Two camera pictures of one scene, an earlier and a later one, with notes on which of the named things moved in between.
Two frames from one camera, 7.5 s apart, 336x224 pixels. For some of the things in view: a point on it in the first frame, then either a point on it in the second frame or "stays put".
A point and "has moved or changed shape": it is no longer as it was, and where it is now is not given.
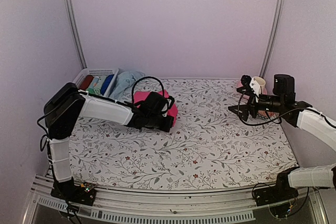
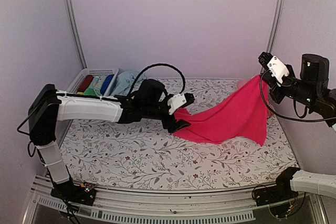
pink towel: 142,95 has moved or changed shape
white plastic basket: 95,72 stays put
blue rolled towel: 106,84 stays put
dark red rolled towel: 86,82 stays put
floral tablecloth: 210,143 stays put
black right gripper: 243,108 to 276,96
